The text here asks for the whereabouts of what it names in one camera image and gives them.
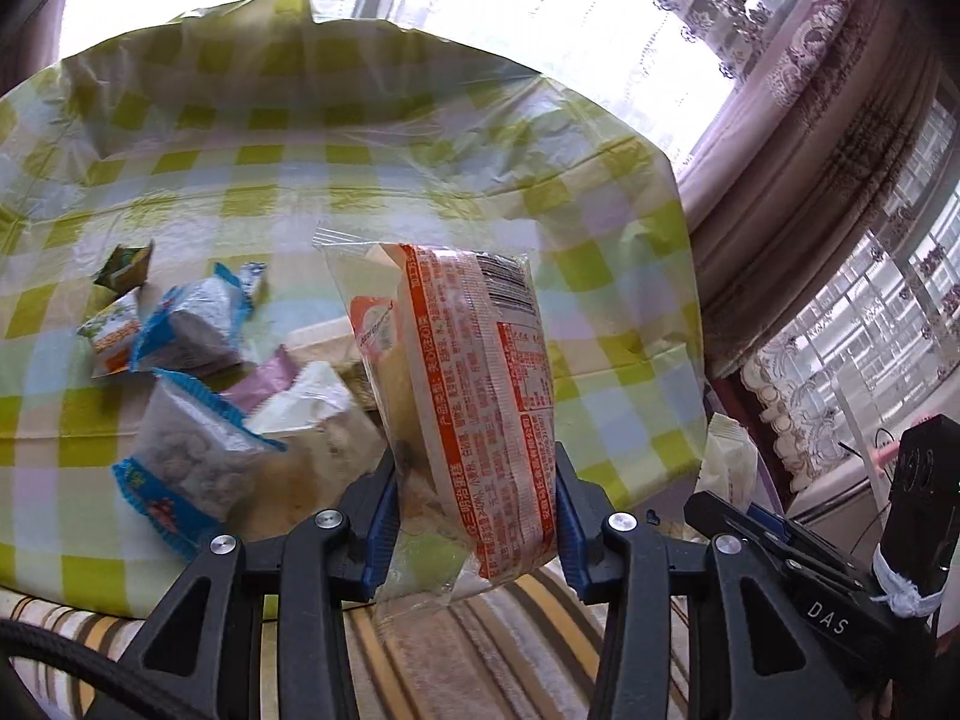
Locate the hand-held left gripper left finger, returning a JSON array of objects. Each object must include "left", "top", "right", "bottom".
[{"left": 86, "top": 450, "right": 398, "bottom": 720}]

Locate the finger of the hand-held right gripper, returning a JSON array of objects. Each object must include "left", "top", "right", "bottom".
[{"left": 684, "top": 491, "right": 875, "bottom": 593}]

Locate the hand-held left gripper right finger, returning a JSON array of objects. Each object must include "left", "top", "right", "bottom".
[{"left": 553, "top": 442, "right": 856, "bottom": 720}]

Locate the pale cream snack packet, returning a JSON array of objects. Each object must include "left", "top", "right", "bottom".
[{"left": 697, "top": 412, "right": 760, "bottom": 511}]

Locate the clear cake slice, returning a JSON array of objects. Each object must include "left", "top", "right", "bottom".
[{"left": 247, "top": 405, "right": 391, "bottom": 533}]

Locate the orange print bread packet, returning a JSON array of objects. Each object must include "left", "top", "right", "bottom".
[{"left": 313, "top": 225, "right": 560, "bottom": 631}]

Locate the sheer lace curtain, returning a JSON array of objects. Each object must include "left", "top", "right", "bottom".
[
  {"left": 570, "top": 0, "right": 781, "bottom": 83},
  {"left": 742, "top": 300, "right": 901, "bottom": 481}
]

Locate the white snack packet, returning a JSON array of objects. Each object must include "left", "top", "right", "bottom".
[{"left": 247, "top": 361, "right": 353, "bottom": 436}]

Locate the striped beige cloth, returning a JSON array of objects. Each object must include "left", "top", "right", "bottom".
[{"left": 0, "top": 555, "right": 691, "bottom": 720}]

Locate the pink snack packet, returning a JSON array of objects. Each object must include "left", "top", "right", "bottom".
[{"left": 223, "top": 345, "right": 301, "bottom": 415}]

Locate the beige snack packet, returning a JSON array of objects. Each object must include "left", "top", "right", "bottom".
[{"left": 285, "top": 319, "right": 361, "bottom": 376}]

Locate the blue edged snack packet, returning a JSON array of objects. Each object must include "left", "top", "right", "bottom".
[
  {"left": 112, "top": 369, "right": 286, "bottom": 560},
  {"left": 131, "top": 264, "right": 256, "bottom": 380}
]

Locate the blue white wrapped candy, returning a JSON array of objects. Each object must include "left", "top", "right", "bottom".
[{"left": 238, "top": 261, "right": 269, "bottom": 308}]

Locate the green orange snack packet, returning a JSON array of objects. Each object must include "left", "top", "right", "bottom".
[{"left": 77, "top": 289, "right": 145, "bottom": 378}]

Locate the checked plastic tablecloth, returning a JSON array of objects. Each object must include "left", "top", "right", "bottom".
[{"left": 0, "top": 0, "right": 706, "bottom": 616}]

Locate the small green snack packet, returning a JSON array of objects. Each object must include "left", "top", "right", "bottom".
[{"left": 91, "top": 241, "right": 155, "bottom": 293}]

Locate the mauve patterned curtain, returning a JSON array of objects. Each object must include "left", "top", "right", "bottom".
[{"left": 675, "top": 0, "right": 960, "bottom": 376}]

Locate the black cable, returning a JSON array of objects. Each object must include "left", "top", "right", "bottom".
[{"left": 0, "top": 615, "right": 121, "bottom": 720}]

